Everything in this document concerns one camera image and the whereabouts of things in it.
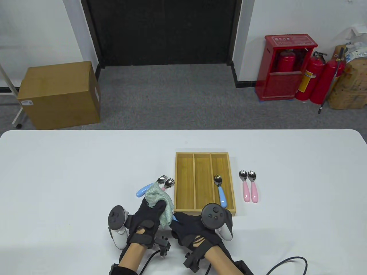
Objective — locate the person's right hand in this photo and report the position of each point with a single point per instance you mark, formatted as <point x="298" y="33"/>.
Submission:
<point x="189" y="229"/>

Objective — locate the person's left hand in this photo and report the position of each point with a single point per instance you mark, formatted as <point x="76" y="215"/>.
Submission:
<point x="143" y="223"/>

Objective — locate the grey handheld controller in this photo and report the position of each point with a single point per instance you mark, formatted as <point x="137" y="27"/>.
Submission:
<point x="116" y="217"/>
<point x="212" y="214"/>

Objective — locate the green fish scale cleaning cloth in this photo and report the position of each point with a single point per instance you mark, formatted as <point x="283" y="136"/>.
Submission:
<point x="157" y="194"/>

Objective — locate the person's left forearm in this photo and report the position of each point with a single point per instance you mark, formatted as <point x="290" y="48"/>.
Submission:
<point x="132" y="256"/>

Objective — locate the person's right forearm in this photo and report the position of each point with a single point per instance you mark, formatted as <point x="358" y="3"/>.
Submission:
<point x="222" y="262"/>

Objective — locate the wooden cutlery tray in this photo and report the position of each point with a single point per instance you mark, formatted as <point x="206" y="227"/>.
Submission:
<point x="200" y="183"/>

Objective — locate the brown cardboard box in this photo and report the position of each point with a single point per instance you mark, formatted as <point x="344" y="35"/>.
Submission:
<point x="57" y="94"/>

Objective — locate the red fire extinguisher cabinet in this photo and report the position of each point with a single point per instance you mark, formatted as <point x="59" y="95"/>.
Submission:
<point x="279" y="84"/>

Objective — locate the black rod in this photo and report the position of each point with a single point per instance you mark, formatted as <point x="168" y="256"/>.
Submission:
<point x="321" y="105"/>

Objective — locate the black door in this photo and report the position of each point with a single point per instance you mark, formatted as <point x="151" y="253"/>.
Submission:
<point x="163" y="31"/>

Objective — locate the red fire extinguisher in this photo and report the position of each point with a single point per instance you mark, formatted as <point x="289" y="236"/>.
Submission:
<point x="324" y="83"/>
<point x="286" y="61"/>

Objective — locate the red extinguisher with yellow label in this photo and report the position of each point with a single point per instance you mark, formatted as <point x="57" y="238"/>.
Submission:
<point x="311" y="77"/>

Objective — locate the printed cardboard box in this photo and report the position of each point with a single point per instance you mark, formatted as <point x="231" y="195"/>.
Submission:
<point x="349" y="91"/>

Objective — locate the white plastic bags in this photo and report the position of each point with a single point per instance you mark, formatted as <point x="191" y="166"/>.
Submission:
<point x="357" y="48"/>

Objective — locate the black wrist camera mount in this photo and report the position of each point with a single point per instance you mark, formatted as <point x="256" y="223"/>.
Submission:
<point x="195" y="262"/>
<point x="163" y="246"/>

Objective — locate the white stand frame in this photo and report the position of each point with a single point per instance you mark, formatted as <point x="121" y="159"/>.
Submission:
<point x="16" y="114"/>

